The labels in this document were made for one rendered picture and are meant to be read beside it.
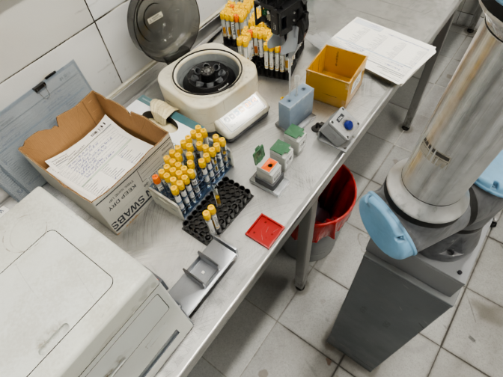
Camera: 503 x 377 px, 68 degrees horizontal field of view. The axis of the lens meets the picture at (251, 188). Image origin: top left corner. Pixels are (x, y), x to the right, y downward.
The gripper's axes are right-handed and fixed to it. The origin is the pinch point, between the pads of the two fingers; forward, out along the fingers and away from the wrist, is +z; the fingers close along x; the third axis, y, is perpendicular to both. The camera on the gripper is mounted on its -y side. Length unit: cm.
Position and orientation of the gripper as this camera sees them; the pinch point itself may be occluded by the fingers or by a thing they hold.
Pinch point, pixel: (290, 51)
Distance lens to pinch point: 91.3
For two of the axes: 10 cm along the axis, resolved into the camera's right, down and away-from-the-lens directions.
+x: 7.2, 5.5, -4.4
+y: -6.9, 6.2, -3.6
